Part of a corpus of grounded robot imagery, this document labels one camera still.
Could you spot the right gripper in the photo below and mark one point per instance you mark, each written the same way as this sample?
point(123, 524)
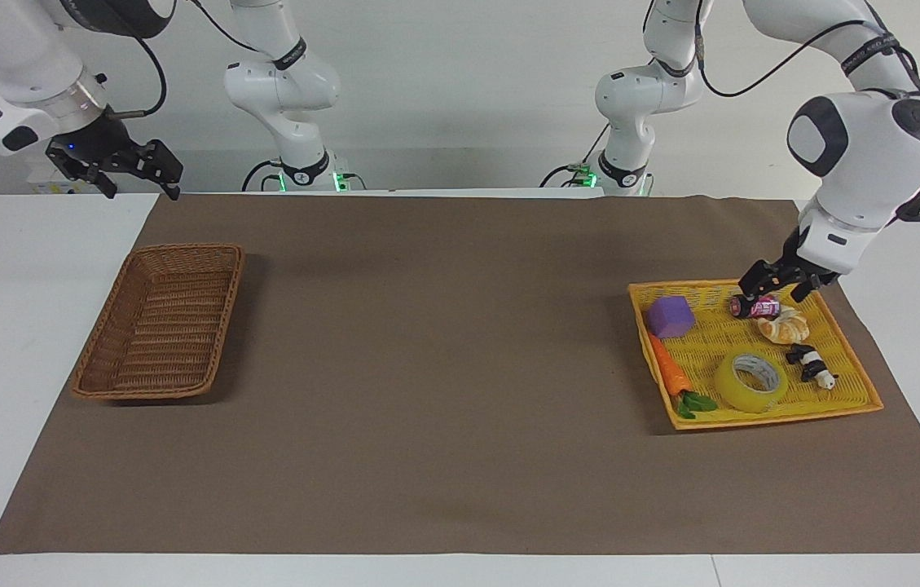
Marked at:
point(93, 147)

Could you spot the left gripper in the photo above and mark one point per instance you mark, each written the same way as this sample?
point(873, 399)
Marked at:
point(794, 249)

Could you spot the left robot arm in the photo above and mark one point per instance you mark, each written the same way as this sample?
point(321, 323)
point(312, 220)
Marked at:
point(867, 147)

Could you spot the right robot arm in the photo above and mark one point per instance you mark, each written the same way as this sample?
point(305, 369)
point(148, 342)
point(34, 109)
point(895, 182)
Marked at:
point(15, 57)

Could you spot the yellow plastic basket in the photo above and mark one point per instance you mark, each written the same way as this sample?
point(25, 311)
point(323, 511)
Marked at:
point(720, 336)

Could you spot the yellow tape roll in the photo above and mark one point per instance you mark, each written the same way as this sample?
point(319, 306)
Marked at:
point(732, 390)

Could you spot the brown wicker basket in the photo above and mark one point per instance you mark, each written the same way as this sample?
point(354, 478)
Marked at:
point(162, 322)

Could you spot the small pink can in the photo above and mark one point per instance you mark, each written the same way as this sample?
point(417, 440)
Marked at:
point(763, 308)

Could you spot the toy croissant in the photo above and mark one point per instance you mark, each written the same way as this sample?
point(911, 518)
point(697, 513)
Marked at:
point(784, 328)

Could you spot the black and white panda toy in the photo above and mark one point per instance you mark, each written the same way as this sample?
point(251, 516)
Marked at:
point(812, 365)

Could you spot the purple cube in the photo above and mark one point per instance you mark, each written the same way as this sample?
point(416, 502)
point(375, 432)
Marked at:
point(670, 316)

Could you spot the orange toy carrot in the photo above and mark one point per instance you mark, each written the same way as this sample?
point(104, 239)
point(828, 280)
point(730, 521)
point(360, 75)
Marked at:
point(669, 371)

